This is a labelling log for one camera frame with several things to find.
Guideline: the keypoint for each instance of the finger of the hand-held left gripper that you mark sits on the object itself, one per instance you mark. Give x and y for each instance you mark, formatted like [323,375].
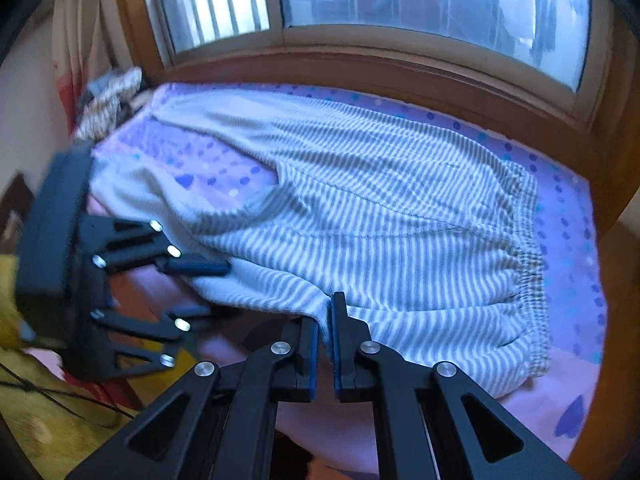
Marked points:
[200,266]
[190,316]

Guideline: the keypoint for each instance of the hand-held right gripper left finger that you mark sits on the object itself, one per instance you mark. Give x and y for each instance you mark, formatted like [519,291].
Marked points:
[311,360]

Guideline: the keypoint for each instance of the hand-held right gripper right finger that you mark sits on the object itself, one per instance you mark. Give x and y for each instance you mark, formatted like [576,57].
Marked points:
[342,350]

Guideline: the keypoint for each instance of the grey white striped pants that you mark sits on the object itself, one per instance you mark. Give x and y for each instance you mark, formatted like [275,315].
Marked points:
[375,210]

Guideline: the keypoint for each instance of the patterned cloth pile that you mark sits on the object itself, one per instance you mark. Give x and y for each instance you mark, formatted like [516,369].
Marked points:
[107,95]

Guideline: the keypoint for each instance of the person's yellow clothing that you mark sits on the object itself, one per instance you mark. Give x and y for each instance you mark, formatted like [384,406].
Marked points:
[40,435]

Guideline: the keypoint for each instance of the cream curtain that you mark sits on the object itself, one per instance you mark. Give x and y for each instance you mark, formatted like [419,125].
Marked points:
[80,50]

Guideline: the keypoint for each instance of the wooden window ledge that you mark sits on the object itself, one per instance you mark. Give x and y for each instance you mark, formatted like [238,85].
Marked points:
[350,67]

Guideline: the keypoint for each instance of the purple heart print bed sheet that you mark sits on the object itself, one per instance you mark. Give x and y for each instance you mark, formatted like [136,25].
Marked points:
[565,220]

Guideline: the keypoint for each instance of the glass window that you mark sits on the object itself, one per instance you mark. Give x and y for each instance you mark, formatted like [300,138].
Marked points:
[400,0]

